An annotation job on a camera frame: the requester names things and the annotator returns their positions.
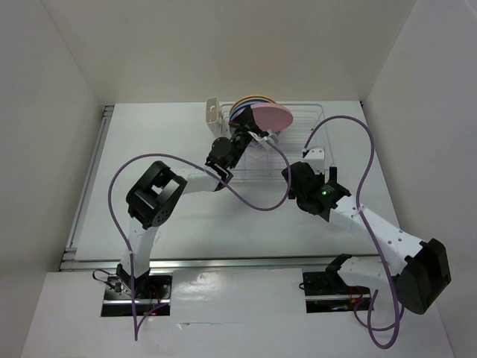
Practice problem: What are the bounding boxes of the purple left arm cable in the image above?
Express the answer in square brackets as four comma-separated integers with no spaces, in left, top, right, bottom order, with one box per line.
[107,139,291,342]

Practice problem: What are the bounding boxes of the orange plate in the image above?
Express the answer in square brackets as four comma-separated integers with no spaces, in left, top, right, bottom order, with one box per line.
[233,95,275,107]

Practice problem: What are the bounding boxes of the cream plate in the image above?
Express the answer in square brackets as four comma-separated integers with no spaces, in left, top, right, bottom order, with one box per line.
[230,95,276,111]

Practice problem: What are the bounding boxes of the pink plate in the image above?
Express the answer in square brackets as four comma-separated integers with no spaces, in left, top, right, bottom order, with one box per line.
[250,103,294,133]

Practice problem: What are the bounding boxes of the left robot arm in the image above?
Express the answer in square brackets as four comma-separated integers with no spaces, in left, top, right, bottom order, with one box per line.
[116,107,267,298]

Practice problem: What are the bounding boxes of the purple plate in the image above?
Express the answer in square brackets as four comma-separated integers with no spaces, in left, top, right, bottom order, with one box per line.
[229,106,279,148]

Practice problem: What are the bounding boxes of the blue plate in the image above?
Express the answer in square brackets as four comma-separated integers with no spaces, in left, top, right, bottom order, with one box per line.
[230,101,274,118]

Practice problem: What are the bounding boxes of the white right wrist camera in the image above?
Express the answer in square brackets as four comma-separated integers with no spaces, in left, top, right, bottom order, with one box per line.
[302,147,325,174]

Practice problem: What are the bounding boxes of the white wire dish rack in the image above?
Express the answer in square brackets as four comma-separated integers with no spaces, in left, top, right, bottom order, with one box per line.
[218,102,335,184]

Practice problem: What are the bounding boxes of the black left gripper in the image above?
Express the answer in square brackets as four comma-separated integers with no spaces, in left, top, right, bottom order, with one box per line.
[227,104,260,169]

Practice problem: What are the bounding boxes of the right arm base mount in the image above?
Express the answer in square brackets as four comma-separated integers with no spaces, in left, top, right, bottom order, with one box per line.
[298,271,371,313]

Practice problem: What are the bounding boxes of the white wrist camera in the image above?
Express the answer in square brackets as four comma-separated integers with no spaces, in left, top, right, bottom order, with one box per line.
[302,147,325,174]
[248,131,279,151]

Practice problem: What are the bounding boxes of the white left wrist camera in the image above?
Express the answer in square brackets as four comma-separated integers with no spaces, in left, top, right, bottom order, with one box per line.
[248,131,279,151]

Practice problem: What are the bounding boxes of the cream cutlery holder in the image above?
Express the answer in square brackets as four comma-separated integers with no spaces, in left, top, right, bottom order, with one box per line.
[206,97,224,137]

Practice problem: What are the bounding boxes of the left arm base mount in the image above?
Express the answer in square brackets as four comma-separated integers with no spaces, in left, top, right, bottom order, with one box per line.
[92,269,172,318]

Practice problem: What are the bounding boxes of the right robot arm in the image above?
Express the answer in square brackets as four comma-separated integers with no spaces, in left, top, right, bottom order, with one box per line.
[282,162,452,315]

